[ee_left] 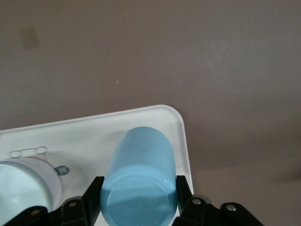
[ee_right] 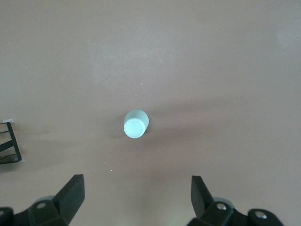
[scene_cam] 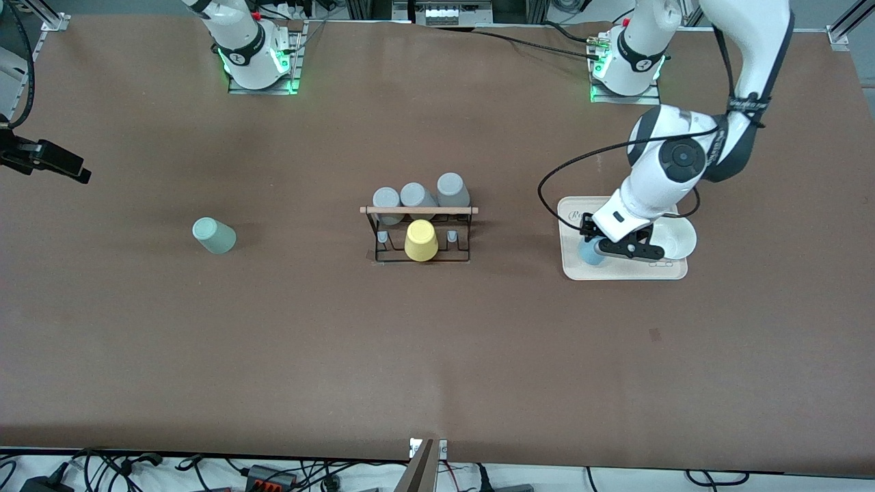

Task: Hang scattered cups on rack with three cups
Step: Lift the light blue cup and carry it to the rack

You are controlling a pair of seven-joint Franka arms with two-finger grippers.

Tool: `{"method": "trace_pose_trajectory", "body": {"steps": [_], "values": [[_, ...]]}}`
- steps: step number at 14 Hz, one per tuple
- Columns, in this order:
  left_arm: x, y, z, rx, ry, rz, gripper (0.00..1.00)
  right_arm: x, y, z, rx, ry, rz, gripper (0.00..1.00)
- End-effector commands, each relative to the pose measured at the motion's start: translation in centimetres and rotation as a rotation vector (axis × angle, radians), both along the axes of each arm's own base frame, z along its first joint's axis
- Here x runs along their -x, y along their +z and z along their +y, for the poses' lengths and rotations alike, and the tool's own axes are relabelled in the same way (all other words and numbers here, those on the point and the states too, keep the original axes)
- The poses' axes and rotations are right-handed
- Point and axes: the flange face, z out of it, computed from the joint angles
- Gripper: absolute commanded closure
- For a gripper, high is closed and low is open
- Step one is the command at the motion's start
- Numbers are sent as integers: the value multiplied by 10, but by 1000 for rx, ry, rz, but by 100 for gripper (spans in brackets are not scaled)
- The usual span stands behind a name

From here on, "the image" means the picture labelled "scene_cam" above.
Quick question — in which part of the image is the light blue cup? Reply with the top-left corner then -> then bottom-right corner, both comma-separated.
578,236 -> 608,268

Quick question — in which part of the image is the pale green cup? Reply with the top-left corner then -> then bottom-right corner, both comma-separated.
192,217 -> 237,256

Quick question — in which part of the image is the beige rabbit print tray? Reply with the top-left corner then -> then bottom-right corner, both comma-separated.
557,196 -> 688,282

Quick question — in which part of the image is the white bowl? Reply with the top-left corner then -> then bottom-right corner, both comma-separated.
646,216 -> 698,262

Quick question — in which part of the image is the grey cup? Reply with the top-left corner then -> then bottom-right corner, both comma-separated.
400,182 -> 439,220
436,172 -> 472,209
373,187 -> 402,226

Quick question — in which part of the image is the yellow cup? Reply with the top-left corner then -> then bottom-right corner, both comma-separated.
405,219 -> 440,262

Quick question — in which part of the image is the white power strip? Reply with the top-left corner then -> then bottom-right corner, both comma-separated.
414,0 -> 494,27

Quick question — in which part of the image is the black power adapter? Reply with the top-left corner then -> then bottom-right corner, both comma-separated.
19,475 -> 75,492

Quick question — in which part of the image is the black orange power strip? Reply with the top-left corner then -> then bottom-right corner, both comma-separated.
245,465 -> 299,491

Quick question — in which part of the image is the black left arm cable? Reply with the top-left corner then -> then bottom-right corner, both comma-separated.
537,27 -> 768,237

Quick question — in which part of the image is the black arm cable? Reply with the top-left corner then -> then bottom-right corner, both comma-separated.
0,0 -> 36,132
537,27 -> 768,237

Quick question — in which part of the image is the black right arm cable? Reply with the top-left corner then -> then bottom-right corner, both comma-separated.
0,0 -> 36,132

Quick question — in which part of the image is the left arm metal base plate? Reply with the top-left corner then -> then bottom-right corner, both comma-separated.
589,33 -> 662,106

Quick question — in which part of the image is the black wire cup rack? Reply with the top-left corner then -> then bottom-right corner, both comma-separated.
360,205 -> 479,266

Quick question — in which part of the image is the black cable on table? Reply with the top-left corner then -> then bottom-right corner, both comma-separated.
437,25 -> 597,61

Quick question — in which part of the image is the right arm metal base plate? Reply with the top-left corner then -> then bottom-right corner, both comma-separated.
228,20 -> 306,96

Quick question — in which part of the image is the grey camera stand pole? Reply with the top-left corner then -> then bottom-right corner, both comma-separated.
395,439 -> 438,492

